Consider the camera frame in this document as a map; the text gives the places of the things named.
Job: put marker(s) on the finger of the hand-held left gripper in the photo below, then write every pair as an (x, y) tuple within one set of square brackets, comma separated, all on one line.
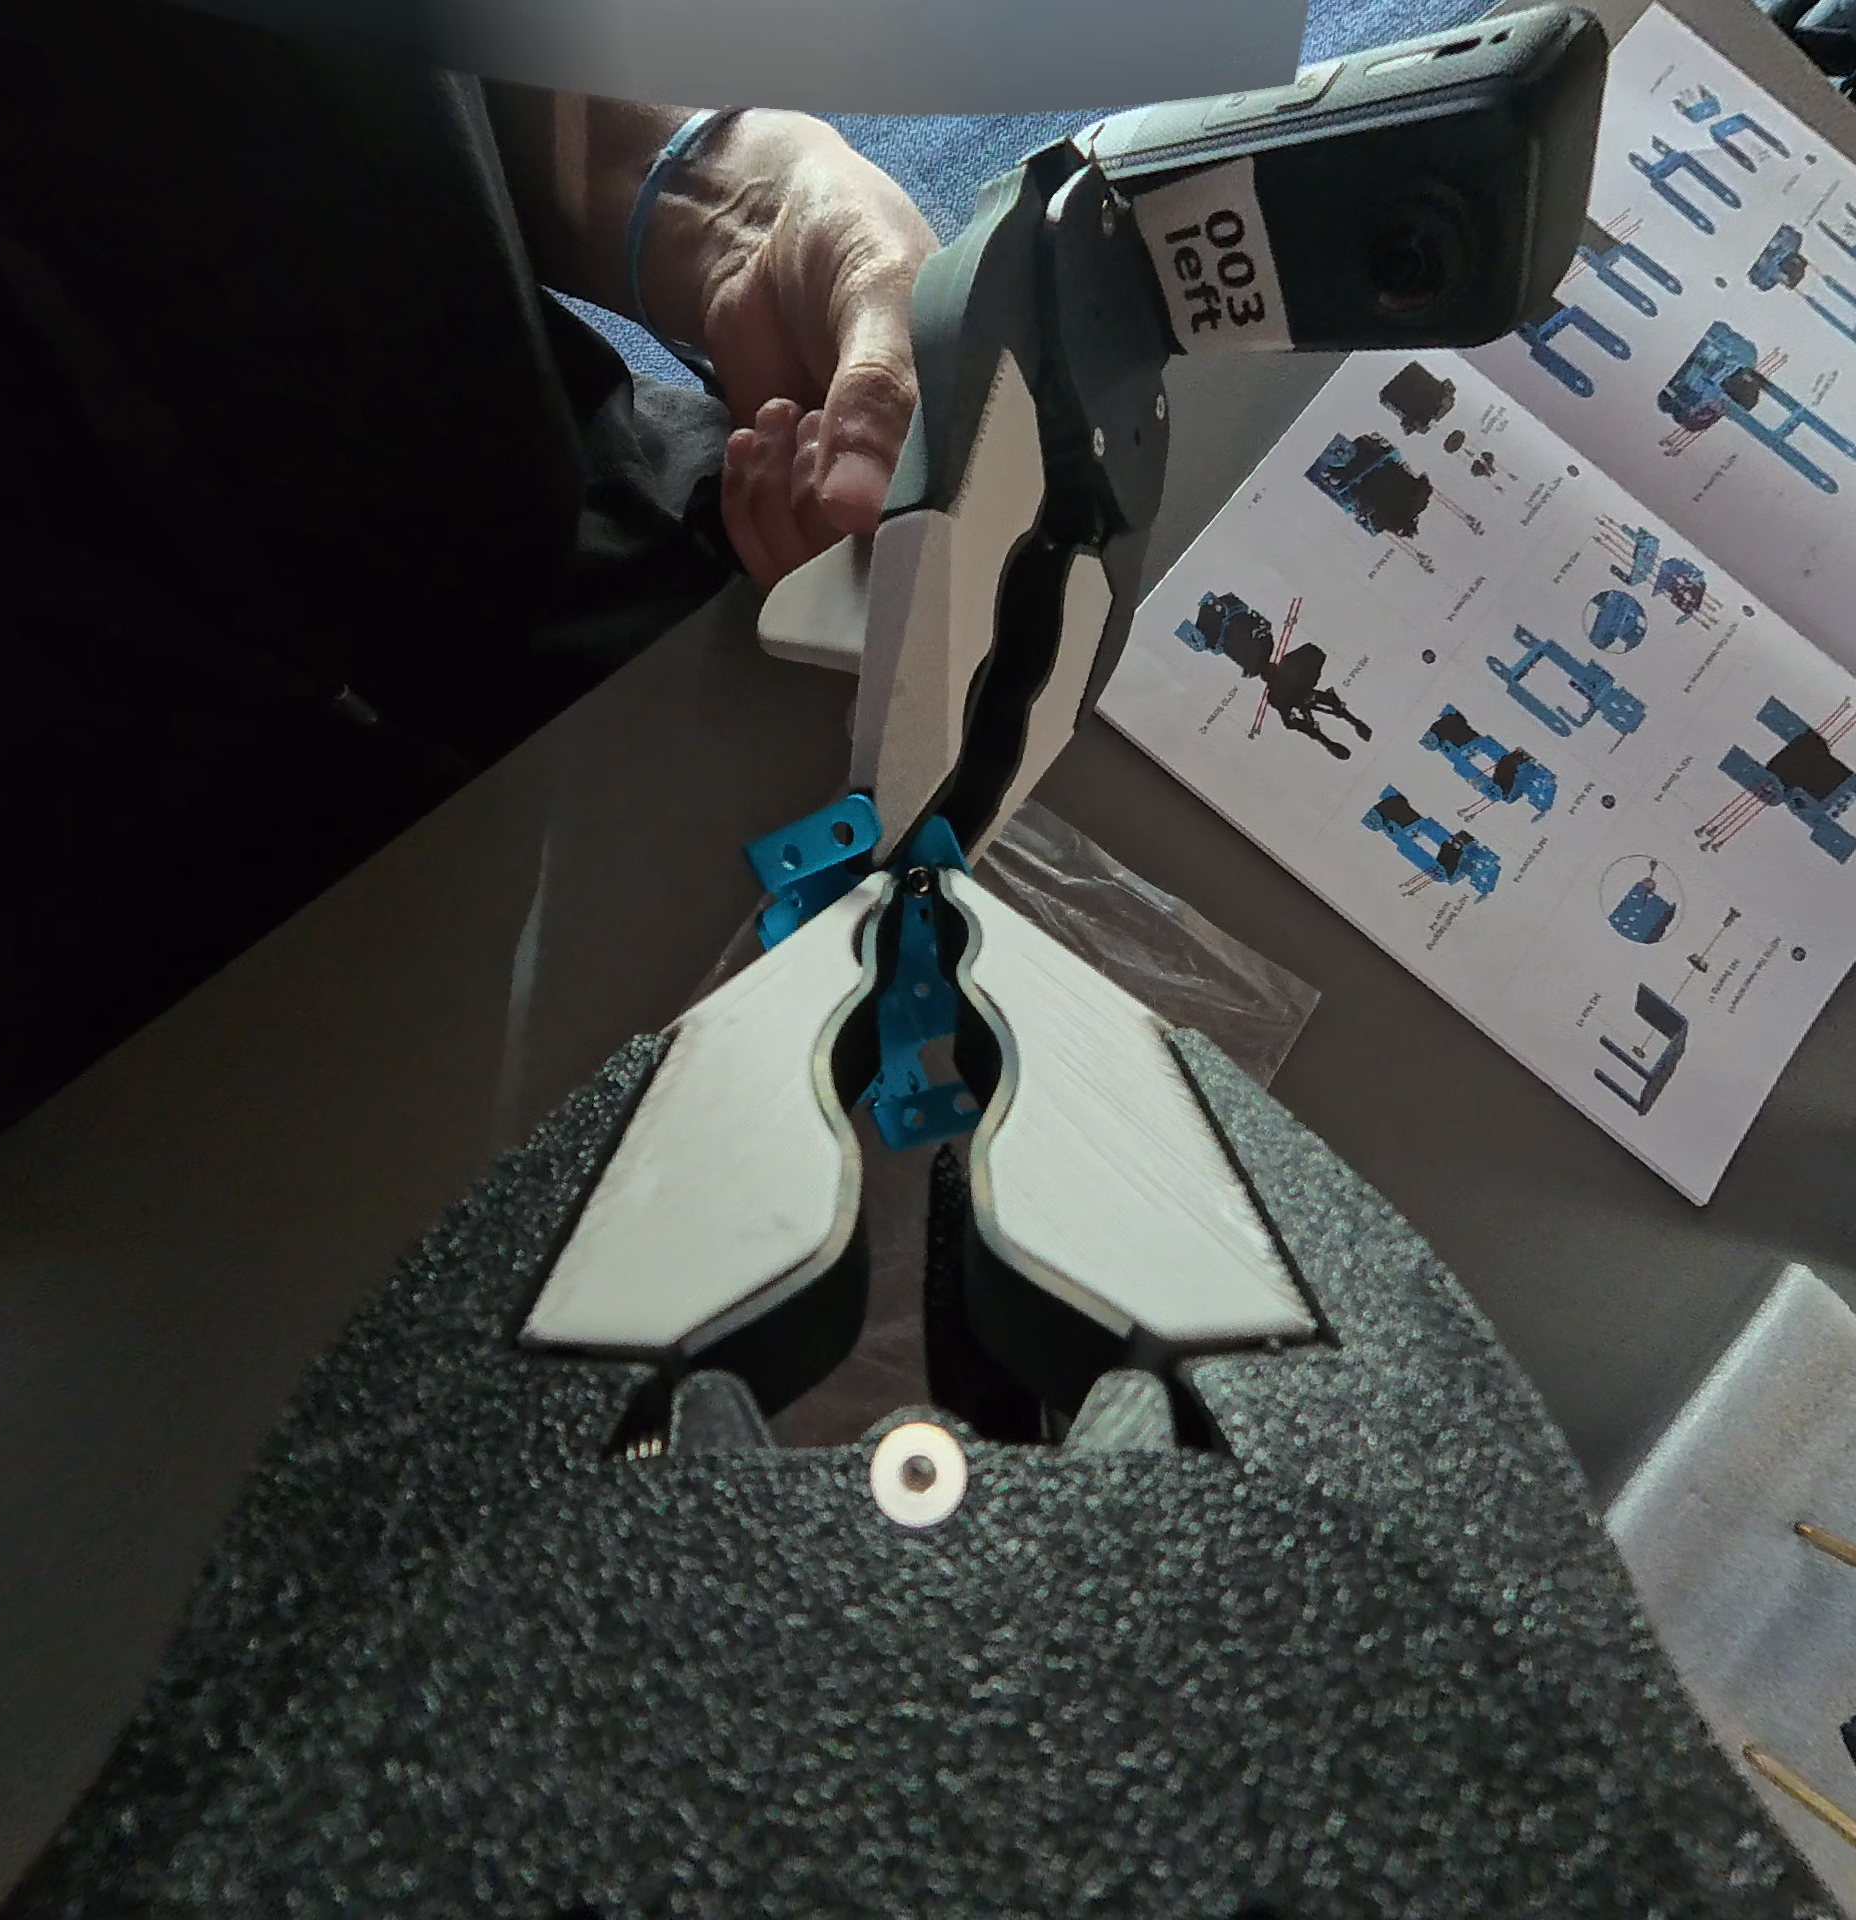
[(929, 629), (1077, 646)]

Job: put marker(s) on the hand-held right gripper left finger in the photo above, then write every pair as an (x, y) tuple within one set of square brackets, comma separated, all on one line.
[(689, 1184)]

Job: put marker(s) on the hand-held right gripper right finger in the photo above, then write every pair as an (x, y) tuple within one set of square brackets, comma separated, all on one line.
[(1153, 1184)]

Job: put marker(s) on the blue perforated metal bracket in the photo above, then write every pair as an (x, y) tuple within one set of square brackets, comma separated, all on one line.
[(809, 856)]

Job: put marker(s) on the grey desk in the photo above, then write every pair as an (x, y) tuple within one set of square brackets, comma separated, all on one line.
[(344, 1051)]

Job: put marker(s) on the person's left hand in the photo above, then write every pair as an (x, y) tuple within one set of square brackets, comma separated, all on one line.
[(809, 256)]

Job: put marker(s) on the clear plastic bag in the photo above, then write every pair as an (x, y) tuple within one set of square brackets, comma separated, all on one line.
[(1139, 928)]

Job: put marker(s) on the white instruction manual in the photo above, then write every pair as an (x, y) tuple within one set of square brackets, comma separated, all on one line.
[(1542, 750)]

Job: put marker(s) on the blue wristband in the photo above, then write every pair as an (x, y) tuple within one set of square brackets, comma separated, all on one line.
[(637, 224)]

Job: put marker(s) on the white foam sheet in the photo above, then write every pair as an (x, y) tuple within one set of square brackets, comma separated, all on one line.
[(1740, 1442)]

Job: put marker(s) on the thin brass rod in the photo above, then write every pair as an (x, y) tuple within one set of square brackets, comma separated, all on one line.
[(1813, 1799), (1844, 1550)]

